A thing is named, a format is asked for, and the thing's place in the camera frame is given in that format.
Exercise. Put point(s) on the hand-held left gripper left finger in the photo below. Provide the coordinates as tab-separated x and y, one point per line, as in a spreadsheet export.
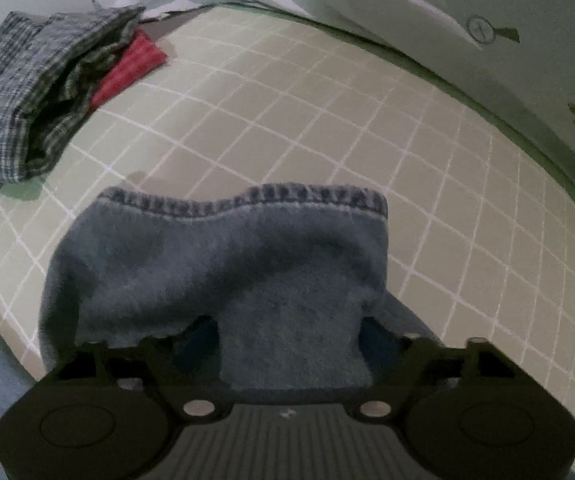
200	342

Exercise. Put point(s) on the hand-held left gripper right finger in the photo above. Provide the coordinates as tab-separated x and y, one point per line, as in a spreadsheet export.
373	341

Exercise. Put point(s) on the blue denim jeans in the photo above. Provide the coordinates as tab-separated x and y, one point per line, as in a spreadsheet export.
217	270

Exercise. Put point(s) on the folded red checked garment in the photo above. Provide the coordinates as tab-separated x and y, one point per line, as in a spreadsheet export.
132	62

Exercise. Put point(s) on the folded grey plaid shirt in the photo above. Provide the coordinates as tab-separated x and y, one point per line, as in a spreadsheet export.
12	85

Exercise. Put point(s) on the carrot print pale sheet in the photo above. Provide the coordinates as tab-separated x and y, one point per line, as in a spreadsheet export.
417	0

